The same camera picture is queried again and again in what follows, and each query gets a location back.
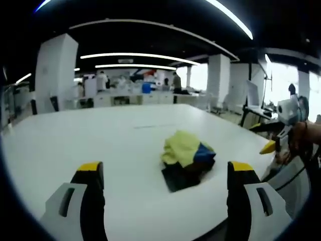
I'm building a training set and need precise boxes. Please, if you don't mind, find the long ceiling light strip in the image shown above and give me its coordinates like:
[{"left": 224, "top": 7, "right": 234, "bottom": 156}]
[
  {"left": 94, "top": 64, "right": 178, "bottom": 71},
  {"left": 80, "top": 52, "right": 201, "bottom": 66},
  {"left": 205, "top": 0, "right": 254, "bottom": 40}
]

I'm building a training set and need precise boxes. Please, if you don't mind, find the white computer monitor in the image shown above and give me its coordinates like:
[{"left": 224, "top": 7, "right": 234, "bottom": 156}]
[{"left": 246, "top": 79, "right": 261, "bottom": 109}]

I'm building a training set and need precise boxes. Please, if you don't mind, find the black cable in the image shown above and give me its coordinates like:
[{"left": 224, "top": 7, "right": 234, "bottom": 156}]
[{"left": 274, "top": 150, "right": 316, "bottom": 192}]

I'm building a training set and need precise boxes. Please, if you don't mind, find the black-legged office desk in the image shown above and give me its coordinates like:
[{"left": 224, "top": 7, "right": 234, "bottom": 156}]
[{"left": 239, "top": 104, "right": 278, "bottom": 128}]

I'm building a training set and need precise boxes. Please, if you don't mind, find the pile of cloths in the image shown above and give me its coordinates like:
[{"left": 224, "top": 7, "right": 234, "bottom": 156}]
[{"left": 160, "top": 130, "right": 217, "bottom": 182}]

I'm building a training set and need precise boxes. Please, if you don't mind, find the person's right hand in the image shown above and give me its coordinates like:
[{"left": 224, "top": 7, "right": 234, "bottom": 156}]
[{"left": 291, "top": 121, "right": 307, "bottom": 151}]

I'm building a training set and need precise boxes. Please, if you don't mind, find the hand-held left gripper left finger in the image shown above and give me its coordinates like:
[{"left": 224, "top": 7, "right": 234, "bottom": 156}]
[{"left": 39, "top": 161, "right": 108, "bottom": 241}]

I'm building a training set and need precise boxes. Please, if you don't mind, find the row of white cabinets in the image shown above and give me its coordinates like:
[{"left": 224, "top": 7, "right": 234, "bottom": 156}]
[{"left": 75, "top": 90, "right": 176, "bottom": 108}]

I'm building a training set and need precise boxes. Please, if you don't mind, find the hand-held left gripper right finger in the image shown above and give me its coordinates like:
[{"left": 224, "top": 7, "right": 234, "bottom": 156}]
[{"left": 226, "top": 161, "right": 294, "bottom": 241}]

